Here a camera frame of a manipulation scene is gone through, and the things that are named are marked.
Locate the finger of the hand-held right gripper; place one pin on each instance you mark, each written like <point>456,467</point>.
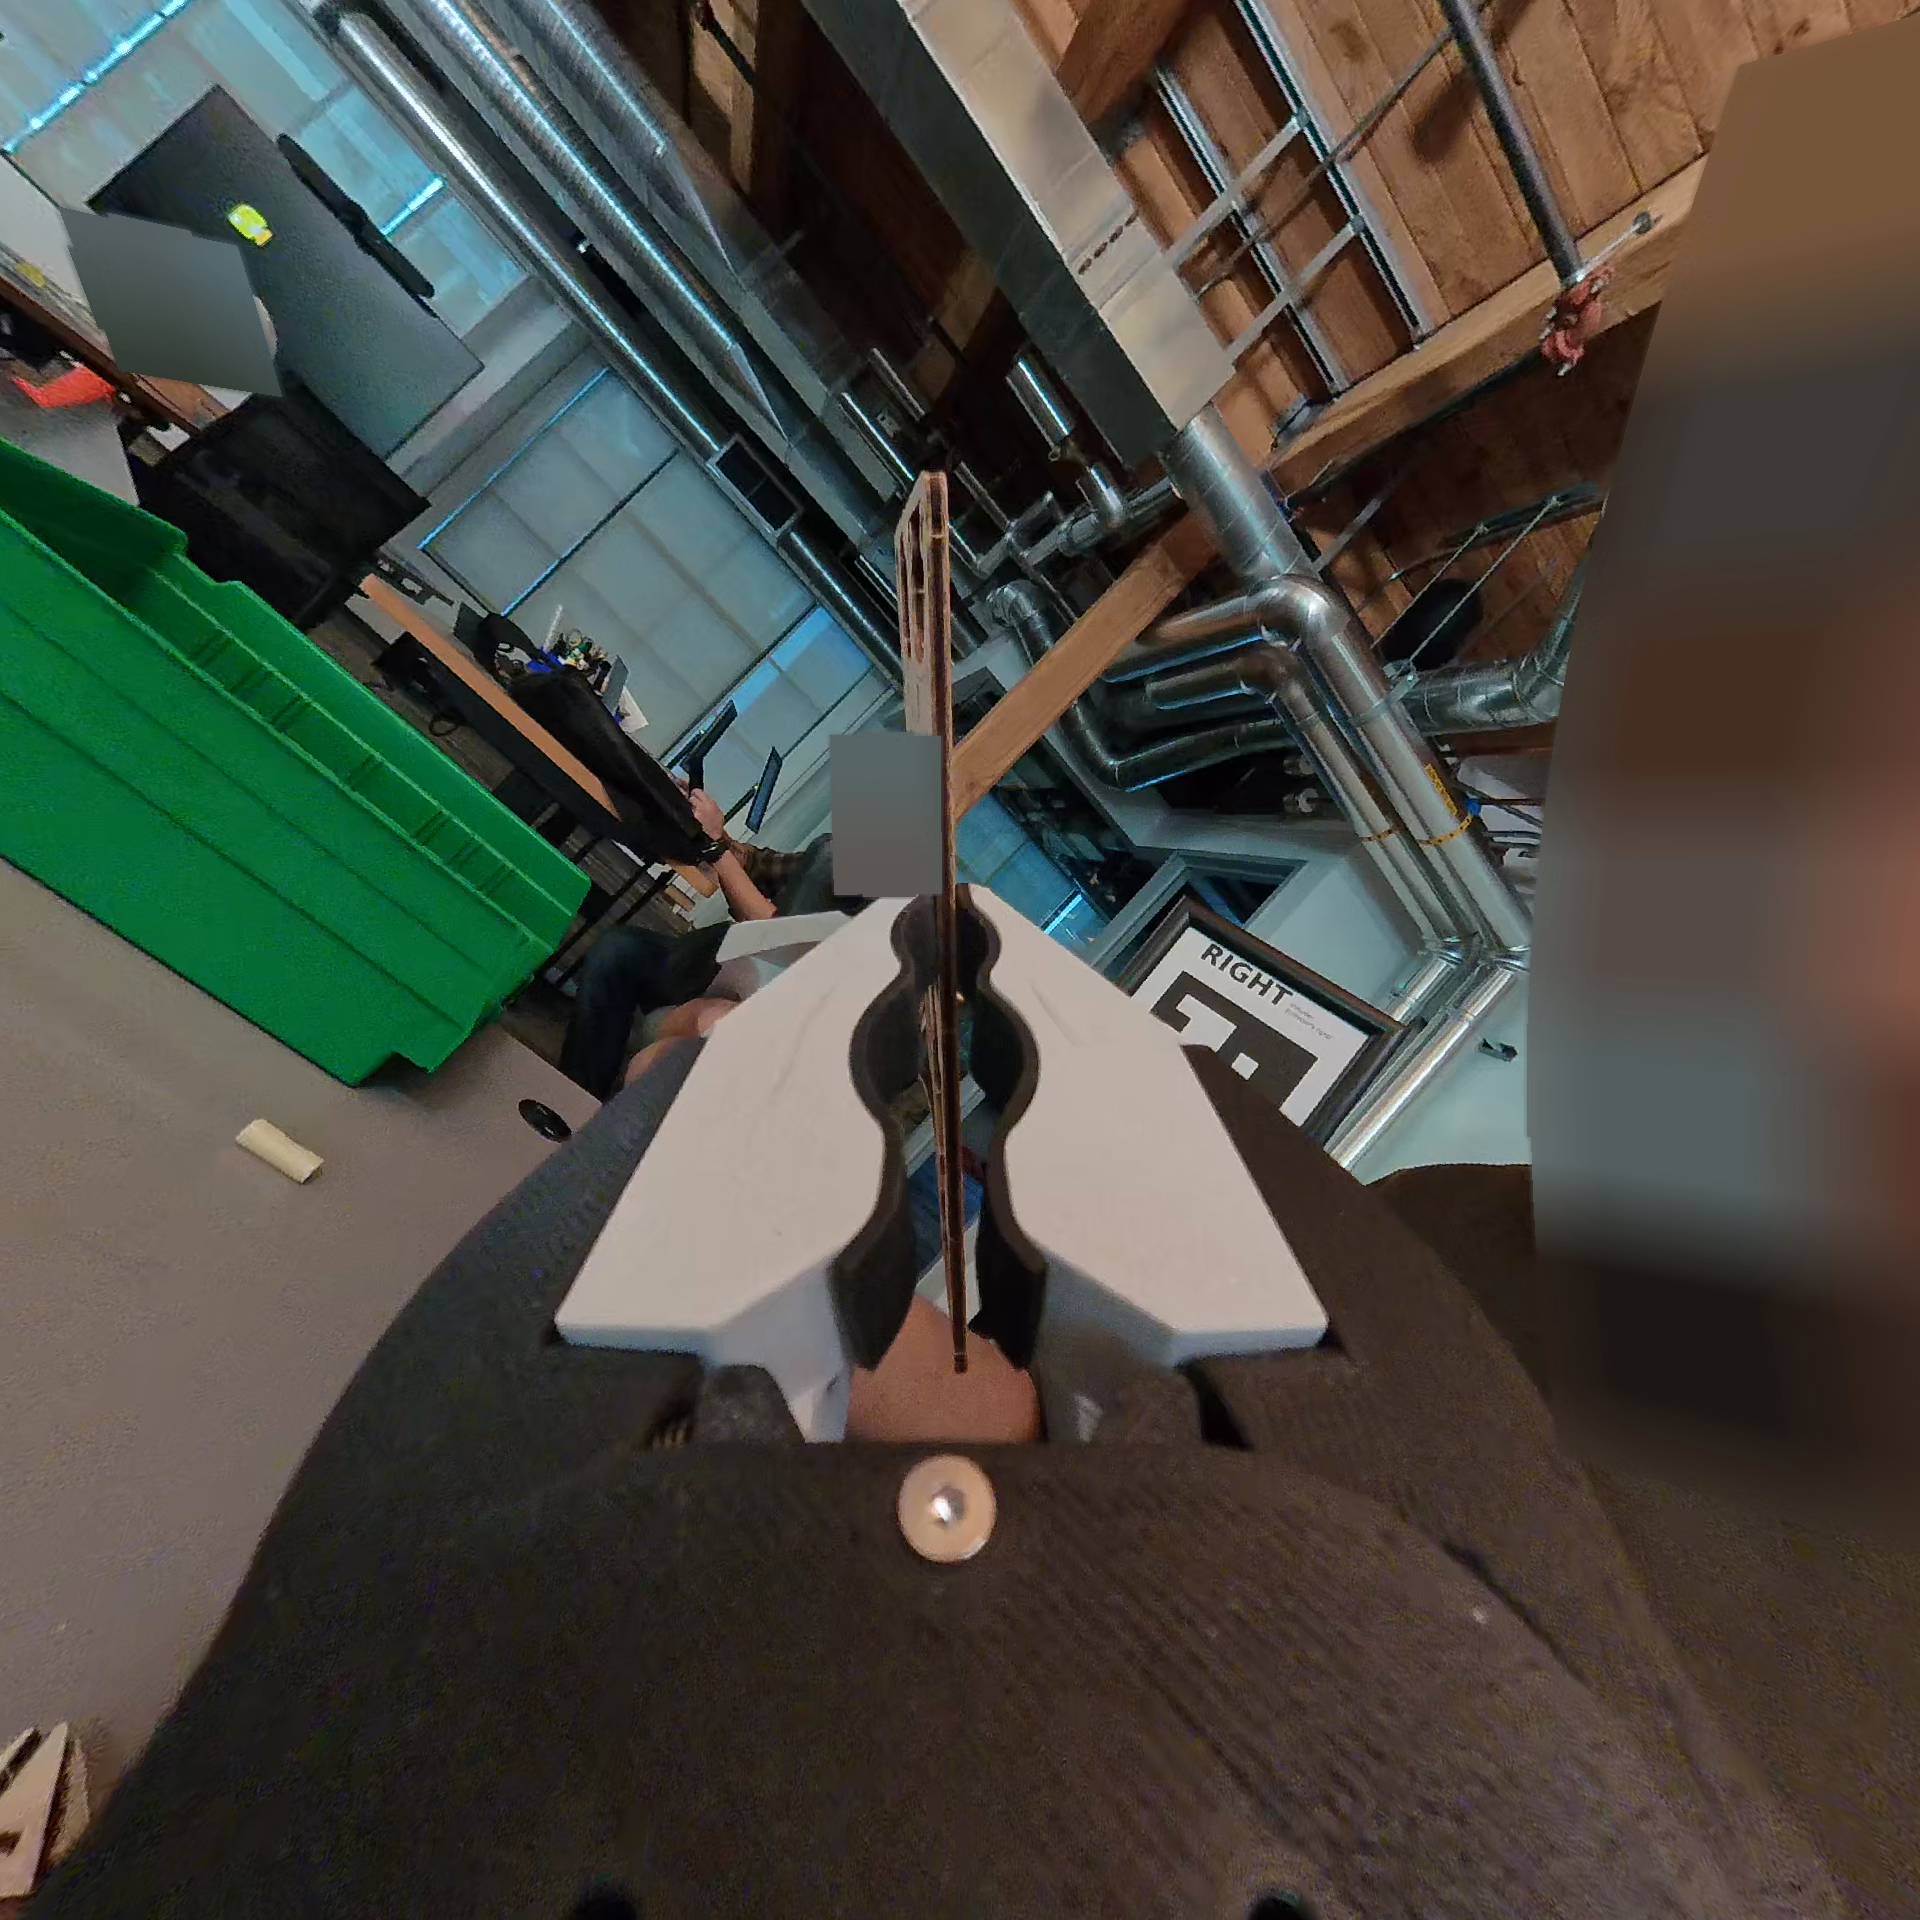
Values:
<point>780,941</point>

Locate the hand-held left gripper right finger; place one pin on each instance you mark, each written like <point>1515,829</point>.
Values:
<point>1170,1202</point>

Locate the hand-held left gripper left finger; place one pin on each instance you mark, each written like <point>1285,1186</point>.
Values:
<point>720,1202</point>

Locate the gear-holed wooden puzzle sheet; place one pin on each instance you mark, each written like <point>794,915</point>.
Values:
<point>926,630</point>

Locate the background wooden desk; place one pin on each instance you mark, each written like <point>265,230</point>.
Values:
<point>451,638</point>

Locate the grey desk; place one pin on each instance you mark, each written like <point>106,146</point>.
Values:
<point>225,1349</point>

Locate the framed marker sign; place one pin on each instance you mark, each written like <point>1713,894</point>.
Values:
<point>1275,1021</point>

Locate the black bag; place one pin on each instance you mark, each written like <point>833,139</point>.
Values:
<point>600,734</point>

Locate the small white block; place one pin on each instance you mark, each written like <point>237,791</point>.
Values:
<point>277,1152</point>

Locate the metal vent pipes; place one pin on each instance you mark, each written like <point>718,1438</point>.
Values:
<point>1348,722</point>

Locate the green plastic bin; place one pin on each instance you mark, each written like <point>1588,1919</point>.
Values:
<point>225,781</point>

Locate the person's brown sweater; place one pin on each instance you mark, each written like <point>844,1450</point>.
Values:
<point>1724,1652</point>

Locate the grey background monitor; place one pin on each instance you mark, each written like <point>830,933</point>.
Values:
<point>345,331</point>

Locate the metal sprinkler pipe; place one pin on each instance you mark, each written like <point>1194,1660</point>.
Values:
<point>1507,142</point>

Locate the rectangular metal air duct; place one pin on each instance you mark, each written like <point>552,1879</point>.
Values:
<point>1049,224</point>

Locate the round spiral metal duct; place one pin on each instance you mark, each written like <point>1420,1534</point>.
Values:
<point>628,166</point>

